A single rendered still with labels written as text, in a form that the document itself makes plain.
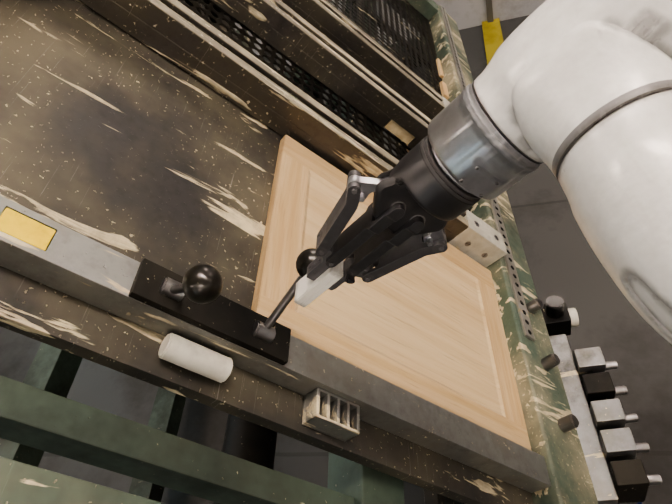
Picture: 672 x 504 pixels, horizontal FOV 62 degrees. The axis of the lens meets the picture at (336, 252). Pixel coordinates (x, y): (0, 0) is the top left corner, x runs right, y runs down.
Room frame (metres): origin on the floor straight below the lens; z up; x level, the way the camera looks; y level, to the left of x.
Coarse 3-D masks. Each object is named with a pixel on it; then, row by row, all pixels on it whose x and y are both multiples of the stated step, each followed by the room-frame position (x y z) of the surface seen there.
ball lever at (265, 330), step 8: (312, 248) 0.48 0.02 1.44; (304, 256) 0.47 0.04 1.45; (312, 256) 0.46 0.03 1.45; (296, 264) 0.47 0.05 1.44; (304, 264) 0.46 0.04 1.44; (304, 272) 0.46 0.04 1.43; (296, 280) 0.46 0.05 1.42; (288, 296) 0.46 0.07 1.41; (280, 304) 0.46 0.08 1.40; (272, 312) 0.46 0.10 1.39; (280, 312) 0.45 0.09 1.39; (272, 320) 0.45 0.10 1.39; (256, 328) 0.45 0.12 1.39; (264, 328) 0.45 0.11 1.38; (272, 328) 0.45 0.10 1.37; (256, 336) 0.44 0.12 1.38; (264, 336) 0.44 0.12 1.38; (272, 336) 0.44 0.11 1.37
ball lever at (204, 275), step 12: (204, 264) 0.41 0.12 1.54; (192, 276) 0.39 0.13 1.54; (204, 276) 0.39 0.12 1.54; (216, 276) 0.39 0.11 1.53; (168, 288) 0.46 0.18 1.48; (180, 288) 0.43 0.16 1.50; (192, 288) 0.38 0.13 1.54; (204, 288) 0.38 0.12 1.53; (216, 288) 0.38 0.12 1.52; (180, 300) 0.46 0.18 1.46; (192, 300) 0.38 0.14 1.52; (204, 300) 0.38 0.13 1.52
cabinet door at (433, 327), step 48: (288, 144) 0.87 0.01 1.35; (288, 192) 0.75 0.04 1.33; (336, 192) 0.81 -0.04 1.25; (288, 240) 0.65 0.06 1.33; (288, 288) 0.56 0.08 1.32; (336, 288) 0.60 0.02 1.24; (384, 288) 0.63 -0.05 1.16; (432, 288) 0.68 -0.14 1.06; (480, 288) 0.73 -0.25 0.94; (336, 336) 0.51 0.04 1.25; (384, 336) 0.54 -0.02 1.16; (432, 336) 0.57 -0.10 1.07; (480, 336) 0.61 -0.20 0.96; (432, 384) 0.47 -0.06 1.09; (480, 384) 0.50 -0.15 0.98
